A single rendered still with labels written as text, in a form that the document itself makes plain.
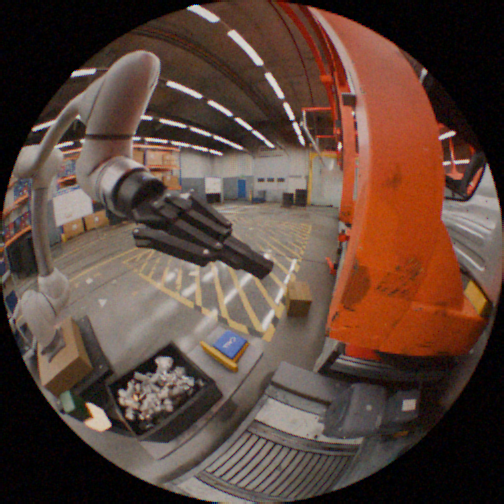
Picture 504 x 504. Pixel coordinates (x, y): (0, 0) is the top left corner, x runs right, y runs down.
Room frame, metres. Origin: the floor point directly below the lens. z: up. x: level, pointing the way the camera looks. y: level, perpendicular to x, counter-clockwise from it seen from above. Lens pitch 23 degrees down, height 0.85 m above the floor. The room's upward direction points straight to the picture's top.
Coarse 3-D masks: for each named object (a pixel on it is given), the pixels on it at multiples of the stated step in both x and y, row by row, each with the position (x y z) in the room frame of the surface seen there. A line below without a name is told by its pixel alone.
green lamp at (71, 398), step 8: (64, 392) -0.08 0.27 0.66; (72, 392) -0.06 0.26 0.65; (64, 400) -0.09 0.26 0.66; (72, 400) -0.07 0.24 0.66; (80, 400) -0.07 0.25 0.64; (64, 408) -0.11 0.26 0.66; (72, 408) -0.09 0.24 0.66; (80, 408) -0.08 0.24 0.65; (72, 416) -0.11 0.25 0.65; (80, 416) -0.09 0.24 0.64; (88, 416) -0.08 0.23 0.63
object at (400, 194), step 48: (336, 48) 0.33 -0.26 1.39; (384, 48) 0.14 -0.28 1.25; (384, 96) 0.18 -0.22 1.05; (384, 144) 0.19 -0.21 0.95; (432, 144) 0.13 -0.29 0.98; (384, 192) 0.19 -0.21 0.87; (432, 192) 0.13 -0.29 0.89; (384, 240) 0.18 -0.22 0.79; (432, 240) 0.12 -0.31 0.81; (336, 288) 0.31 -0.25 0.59; (384, 288) 0.16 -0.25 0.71; (336, 336) 0.18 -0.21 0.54; (384, 336) 0.12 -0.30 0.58
